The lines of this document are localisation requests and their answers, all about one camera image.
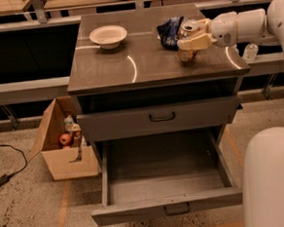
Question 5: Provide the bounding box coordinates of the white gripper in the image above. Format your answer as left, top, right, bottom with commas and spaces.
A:
177, 12, 237, 51

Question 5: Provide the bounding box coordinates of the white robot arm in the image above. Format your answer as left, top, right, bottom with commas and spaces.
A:
177, 0, 284, 227

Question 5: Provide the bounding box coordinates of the grey drawer cabinet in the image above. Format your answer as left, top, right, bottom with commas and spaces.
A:
61, 0, 261, 227

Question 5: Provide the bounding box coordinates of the grey upper drawer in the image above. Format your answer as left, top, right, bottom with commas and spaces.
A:
77, 95, 239, 141

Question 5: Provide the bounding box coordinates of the grey lower open drawer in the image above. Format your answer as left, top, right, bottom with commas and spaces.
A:
91, 129, 242, 226

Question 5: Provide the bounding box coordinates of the blue chip bag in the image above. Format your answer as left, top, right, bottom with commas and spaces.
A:
157, 16, 183, 51

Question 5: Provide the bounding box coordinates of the clear sanitizer bottle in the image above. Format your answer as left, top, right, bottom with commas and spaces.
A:
242, 43, 259, 61

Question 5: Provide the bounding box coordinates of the white paper bowl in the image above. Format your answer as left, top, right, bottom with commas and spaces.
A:
89, 25, 127, 50

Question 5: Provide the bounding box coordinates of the small plastic bottle in box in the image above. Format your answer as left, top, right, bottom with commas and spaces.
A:
63, 116, 74, 133

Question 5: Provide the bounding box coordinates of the red apple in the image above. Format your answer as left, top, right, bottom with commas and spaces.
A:
59, 133, 72, 146

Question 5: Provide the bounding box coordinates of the cardboard box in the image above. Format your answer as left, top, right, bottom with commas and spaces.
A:
29, 96, 100, 180

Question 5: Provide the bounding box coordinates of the grey metal rail shelf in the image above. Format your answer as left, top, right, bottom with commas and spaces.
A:
0, 52, 284, 106

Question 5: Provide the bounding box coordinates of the black power cable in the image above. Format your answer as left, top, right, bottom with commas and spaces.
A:
0, 139, 30, 191

